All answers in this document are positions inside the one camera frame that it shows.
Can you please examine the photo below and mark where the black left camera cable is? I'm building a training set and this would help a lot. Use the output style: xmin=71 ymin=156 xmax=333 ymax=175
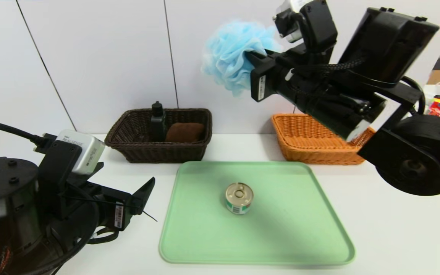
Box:
xmin=0 ymin=118 xmax=49 ymax=154

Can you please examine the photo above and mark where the blue mesh bath loofah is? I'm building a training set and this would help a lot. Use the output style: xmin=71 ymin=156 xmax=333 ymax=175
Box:
xmin=201 ymin=20 xmax=283 ymax=97

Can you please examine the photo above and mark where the black pump bottle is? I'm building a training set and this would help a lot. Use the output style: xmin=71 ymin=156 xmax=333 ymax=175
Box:
xmin=150 ymin=101 xmax=168 ymax=143

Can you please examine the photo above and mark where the red colourful box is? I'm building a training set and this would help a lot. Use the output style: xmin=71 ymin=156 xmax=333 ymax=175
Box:
xmin=428 ymin=98 xmax=440 ymax=120

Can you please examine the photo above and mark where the green plastic tray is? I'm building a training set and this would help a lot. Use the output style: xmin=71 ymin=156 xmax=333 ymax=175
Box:
xmin=159 ymin=161 xmax=356 ymax=265

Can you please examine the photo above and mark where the brown microfiber towel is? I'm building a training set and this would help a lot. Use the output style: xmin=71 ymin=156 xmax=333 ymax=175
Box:
xmin=165 ymin=122 xmax=205 ymax=144

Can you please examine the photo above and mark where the small round tin can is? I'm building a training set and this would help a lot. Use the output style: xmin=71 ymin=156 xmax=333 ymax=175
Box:
xmin=225 ymin=182 xmax=254 ymax=215

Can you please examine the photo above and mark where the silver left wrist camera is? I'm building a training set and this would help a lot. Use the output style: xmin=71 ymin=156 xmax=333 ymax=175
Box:
xmin=55 ymin=129 xmax=106 ymax=175

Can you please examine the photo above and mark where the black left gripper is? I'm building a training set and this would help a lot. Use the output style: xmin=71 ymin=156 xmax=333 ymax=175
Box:
xmin=86 ymin=176 xmax=155 ymax=231

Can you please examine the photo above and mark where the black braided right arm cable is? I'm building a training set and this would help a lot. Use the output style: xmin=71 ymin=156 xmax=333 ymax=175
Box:
xmin=289 ymin=57 xmax=367 ymax=79

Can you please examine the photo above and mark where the dark brown wicker basket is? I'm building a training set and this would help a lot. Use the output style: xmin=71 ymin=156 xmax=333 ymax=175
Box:
xmin=105 ymin=108 xmax=212 ymax=164

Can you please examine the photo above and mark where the orange wicker basket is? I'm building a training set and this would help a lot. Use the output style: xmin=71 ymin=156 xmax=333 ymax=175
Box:
xmin=271 ymin=113 xmax=376 ymax=165

